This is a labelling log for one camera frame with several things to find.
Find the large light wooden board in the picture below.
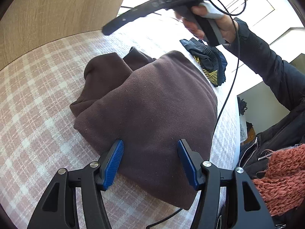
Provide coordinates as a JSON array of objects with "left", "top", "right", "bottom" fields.
[{"left": 0, "top": 0, "right": 134, "bottom": 71}]

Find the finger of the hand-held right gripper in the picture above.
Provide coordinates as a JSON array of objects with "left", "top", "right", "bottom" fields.
[{"left": 102, "top": 0, "right": 205, "bottom": 36}]

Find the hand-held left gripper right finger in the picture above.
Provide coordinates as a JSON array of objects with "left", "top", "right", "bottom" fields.
[{"left": 177, "top": 139, "right": 274, "bottom": 229}]

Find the brown fleece sweater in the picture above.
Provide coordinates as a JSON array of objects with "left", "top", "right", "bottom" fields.
[{"left": 70, "top": 47, "right": 218, "bottom": 211}]

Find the black cable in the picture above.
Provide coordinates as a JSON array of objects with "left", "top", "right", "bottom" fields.
[
  {"left": 145, "top": 207, "right": 186, "bottom": 229},
  {"left": 198, "top": 0, "right": 247, "bottom": 163}
]

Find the person's black zipper jacket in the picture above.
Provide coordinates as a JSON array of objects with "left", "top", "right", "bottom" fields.
[{"left": 236, "top": 100, "right": 305, "bottom": 229}]

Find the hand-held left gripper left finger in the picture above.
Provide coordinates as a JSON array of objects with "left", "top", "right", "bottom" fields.
[{"left": 27, "top": 139, "right": 125, "bottom": 229}]

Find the dark navy clothes pile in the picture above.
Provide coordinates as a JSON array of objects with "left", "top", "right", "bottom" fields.
[{"left": 180, "top": 39, "right": 228, "bottom": 77}]

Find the small black object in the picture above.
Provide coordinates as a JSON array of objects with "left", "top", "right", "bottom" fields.
[{"left": 237, "top": 97, "right": 248, "bottom": 116}]

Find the orange knitted scarf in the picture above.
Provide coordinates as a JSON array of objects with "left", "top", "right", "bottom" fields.
[{"left": 251, "top": 143, "right": 305, "bottom": 216}]

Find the person's right forearm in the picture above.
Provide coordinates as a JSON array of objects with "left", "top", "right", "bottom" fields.
[{"left": 225, "top": 18, "right": 305, "bottom": 111}]

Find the person's right hand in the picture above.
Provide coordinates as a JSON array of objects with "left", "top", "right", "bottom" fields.
[{"left": 182, "top": 2, "right": 237, "bottom": 46}]

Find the pink plaid cloth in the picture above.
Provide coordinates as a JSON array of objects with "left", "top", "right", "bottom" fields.
[{"left": 0, "top": 30, "right": 241, "bottom": 229}]

